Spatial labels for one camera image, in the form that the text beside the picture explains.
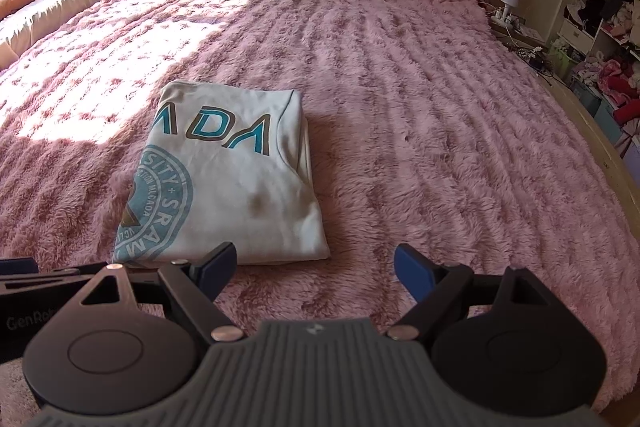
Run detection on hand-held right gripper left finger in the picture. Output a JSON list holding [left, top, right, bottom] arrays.
[[77, 241, 247, 344]]

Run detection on white printed sweatshirt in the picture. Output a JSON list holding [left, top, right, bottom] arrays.
[[112, 79, 332, 269]]

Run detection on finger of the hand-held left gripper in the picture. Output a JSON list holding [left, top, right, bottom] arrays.
[[0, 259, 107, 296]]

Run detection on green storage box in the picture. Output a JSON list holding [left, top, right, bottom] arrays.
[[547, 39, 576, 80]]

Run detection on blue storage bin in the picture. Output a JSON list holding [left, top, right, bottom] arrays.
[[570, 78, 629, 152]]

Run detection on tangled black cables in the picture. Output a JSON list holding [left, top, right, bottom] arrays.
[[514, 46, 554, 76]]

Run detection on peach round cushion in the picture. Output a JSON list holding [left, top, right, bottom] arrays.
[[0, 0, 44, 21]]

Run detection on pink fuzzy blanket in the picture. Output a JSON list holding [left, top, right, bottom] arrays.
[[0, 0, 640, 413]]

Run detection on red pink clothes pile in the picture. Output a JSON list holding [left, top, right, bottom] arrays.
[[575, 52, 640, 126]]

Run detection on wooden bed frame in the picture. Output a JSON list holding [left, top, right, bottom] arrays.
[[542, 72, 640, 233]]

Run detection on beige bench cushion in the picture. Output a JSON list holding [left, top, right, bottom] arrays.
[[0, 0, 137, 68]]

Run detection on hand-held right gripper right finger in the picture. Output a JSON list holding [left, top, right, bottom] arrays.
[[385, 244, 552, 343]]

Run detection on wooden nightstand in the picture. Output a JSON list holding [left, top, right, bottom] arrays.
[[492, 24, 548, 50]]

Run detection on white power strip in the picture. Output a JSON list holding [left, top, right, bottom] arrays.
[[489, 14, 524, 30]]

